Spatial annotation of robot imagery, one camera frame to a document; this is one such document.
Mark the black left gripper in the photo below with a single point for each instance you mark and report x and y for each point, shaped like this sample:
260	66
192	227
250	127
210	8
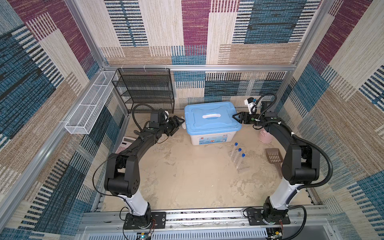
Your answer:
174	126

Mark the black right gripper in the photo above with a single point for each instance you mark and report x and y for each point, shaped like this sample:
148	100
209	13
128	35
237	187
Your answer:
241	115

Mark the test tube blue cap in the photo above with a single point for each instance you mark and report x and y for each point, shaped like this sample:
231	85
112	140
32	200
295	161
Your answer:
235	148
242	165
238	157

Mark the blue plastic bin lid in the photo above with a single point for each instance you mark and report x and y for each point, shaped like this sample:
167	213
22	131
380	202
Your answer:
211	118

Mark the white plastic storage bin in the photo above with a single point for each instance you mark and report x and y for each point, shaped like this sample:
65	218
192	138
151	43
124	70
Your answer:
207	139

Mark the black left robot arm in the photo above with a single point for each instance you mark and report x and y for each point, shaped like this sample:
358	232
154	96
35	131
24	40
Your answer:
122	177

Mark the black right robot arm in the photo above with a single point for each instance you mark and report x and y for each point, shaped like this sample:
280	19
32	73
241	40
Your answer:
305	165

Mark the pink metal pen bucket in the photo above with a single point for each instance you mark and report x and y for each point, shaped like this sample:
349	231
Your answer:
265	137

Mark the clear acrylic test tube rack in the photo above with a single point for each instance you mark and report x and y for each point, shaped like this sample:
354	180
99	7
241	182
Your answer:
246	169

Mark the brown plastic scoop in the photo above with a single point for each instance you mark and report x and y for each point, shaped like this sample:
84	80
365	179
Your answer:
275	158

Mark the pink calculator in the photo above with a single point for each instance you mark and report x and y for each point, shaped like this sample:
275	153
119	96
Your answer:
125	143

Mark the black wire shelf rack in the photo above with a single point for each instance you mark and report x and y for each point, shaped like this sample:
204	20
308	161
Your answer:
145	86

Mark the white mesh wall basket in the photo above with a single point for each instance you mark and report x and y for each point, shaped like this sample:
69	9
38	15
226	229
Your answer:
87	112

